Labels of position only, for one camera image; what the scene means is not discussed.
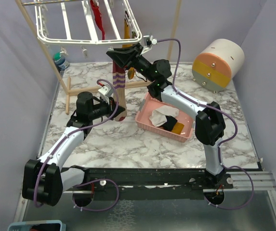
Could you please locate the white round drawer cabinet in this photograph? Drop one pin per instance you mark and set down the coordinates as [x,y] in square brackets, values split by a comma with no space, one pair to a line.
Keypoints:
[216,65]

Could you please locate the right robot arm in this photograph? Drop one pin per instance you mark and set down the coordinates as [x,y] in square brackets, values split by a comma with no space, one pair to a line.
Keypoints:
[209,122]

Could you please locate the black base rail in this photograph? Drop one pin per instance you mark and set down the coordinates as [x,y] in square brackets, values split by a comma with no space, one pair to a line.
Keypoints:
[142,183]

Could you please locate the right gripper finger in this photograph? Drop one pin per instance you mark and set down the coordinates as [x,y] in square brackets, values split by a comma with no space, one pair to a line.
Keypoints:
[136,48]
[123,58]

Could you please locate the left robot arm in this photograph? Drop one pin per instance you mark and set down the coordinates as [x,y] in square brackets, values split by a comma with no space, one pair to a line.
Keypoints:
[44,181]

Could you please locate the mustard striped-cuff sock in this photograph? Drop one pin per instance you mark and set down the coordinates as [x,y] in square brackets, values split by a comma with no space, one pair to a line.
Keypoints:
[177,129]

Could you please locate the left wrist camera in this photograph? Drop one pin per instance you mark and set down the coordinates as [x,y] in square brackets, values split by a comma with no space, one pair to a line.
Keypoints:
[105,92]

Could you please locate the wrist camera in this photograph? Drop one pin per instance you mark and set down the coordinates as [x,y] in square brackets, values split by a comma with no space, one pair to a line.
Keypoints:
[105,92]
[149,41]

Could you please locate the white sock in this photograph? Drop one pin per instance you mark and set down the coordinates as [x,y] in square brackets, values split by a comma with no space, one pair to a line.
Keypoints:
[158,116]

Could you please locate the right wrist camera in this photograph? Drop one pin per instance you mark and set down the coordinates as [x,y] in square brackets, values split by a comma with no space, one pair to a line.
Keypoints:
[149,41]

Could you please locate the maroon beige purple-striped sock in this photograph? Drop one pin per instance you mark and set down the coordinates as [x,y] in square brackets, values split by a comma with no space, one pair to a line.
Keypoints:
[119,81]

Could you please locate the teal lidded jar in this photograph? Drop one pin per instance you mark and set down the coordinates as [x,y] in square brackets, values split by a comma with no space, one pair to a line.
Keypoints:
[60,61]

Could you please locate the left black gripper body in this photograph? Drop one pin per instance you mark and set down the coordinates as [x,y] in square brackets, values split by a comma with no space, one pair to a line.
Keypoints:
[103,109]

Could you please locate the olive striped sock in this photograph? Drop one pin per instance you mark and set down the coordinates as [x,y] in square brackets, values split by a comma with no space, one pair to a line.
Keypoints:
[131,73]

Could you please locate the pink plastic basket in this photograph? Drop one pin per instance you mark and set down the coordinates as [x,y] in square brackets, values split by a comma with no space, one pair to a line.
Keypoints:
[144,112]

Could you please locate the wooden clothes rack frame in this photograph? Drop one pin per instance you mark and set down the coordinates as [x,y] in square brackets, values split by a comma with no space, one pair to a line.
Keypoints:
[28,13]

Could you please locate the white plastic clip hanger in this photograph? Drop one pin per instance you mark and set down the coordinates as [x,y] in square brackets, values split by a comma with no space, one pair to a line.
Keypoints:
[42,31]

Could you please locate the red patterned sock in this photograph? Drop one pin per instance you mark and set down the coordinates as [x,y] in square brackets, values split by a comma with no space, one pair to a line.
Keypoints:
[98,17]

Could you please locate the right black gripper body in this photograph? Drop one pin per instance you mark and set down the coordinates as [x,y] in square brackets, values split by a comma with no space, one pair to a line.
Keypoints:
[142,66]

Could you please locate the black sock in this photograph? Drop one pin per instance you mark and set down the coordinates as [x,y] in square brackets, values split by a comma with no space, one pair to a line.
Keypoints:
[170,123]

